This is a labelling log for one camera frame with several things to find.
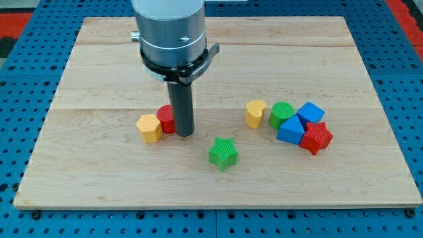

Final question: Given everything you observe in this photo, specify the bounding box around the red star block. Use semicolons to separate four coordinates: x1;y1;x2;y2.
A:
299;122;333;155

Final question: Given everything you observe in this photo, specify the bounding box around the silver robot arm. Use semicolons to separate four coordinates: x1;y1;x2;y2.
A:
131;0;220;137

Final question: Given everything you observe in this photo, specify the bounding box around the blue triangle block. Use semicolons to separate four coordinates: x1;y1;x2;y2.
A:
276;114;305;145

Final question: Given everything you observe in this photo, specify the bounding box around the blue cube block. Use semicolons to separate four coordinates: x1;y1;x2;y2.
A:
296;102;325;128

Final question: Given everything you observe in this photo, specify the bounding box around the yellow hexagon block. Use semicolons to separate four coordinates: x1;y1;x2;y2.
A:
136;114;163;143

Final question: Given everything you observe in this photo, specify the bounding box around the green circle block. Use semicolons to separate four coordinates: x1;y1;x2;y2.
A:
269;101;295;130

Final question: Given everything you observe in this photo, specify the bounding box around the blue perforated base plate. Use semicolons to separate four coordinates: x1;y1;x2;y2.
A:
1;0;422;237

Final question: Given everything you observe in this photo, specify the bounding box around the green star block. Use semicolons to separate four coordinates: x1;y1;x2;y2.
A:
209;137;238;171

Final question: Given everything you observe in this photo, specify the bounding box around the yellow heart block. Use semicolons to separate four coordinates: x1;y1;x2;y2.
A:
245;100;267;129

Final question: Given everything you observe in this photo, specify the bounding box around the wooden board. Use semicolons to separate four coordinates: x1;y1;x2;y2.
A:
14;17;422;210

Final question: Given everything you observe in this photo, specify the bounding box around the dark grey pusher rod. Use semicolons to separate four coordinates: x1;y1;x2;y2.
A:
167;82;194;137

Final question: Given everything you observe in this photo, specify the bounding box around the red circle block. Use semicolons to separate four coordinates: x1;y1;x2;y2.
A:
157;104;175;134

